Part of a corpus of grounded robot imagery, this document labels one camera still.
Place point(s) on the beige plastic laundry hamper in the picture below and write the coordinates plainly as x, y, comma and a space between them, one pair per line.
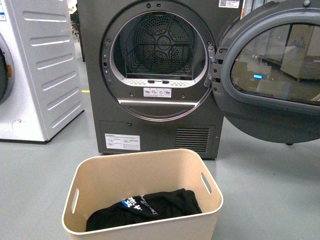
102, 181

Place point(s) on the dark grey tumble dryer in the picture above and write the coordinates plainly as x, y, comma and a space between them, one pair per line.
148, 69

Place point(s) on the black printed t-shirt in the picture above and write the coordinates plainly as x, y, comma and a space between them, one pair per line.
145, 208

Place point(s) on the round grey dryer door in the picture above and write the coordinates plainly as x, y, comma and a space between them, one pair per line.
268, 79

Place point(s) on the white washing machine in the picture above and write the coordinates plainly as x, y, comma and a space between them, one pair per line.
39, 79

